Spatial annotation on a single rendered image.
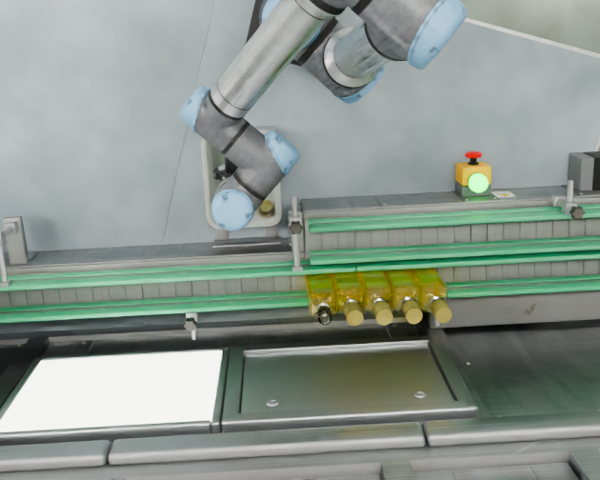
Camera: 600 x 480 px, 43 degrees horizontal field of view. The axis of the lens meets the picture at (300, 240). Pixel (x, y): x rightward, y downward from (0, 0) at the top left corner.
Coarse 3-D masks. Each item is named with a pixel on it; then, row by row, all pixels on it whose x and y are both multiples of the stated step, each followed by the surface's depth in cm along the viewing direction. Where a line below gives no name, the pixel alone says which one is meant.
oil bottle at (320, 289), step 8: (312, 280) 166; (320, 280) 166; (328, 280) 166; (312, 288) 161; (320, 288) 161; (328, 288) 161; (312, 296) 157; (320, 296) 157; (328, 296) 157; (312, 304) 157; (328, 304) 156; (312, 312) 157
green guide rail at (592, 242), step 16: (512, 240) 175; (528, 240) 175; (544, 240) 174; (560, 240) 174; (576, 240) 174; (592, 240) 174; (320, 256) 170; (336, 256) 169; (352, 256) 169; (368, 256) 168; (384, 256) 168; (400, 256) 168; (416, 256) 168; (432, 256) 168; (448, 256) 168; (464, 256) 168
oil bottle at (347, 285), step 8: (344, 272) 168; (352, 272) 168; (336, 280) 164; (344, 280) 164; (352, 280) 163; (336, 288) 160; (344, 288) 159; (352, 288) 159; (360, 288) 159; (336, 296) 159; (344, 296) 157; (352, 296) 156; (360, 296) 157; (336, 304) 160; (344, 304) 157; (360, 304) 157; (344, 312) 157
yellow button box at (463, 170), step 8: (456, 168) 182; (464, 168) 177; (472, 168) 177; (480, 168) 177; (488, 168) 177; (456, 176) 183; (464, 176) 178; (488, 176) 178; (456, 184) 183; (464, 184) 178; (464, 192) 179; (472, 192) 179; (480, 192) 179; (488, 192) 179
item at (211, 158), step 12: (264, 132) 171; (204, 144) 172; (204, 156) 172; (216, 156) 180; (204, 168) 173; (204, 180) 174; (216, 180) 181; (276, 192) 175; (276, 204) 176; (276, 216) 177; (216, 228) 177
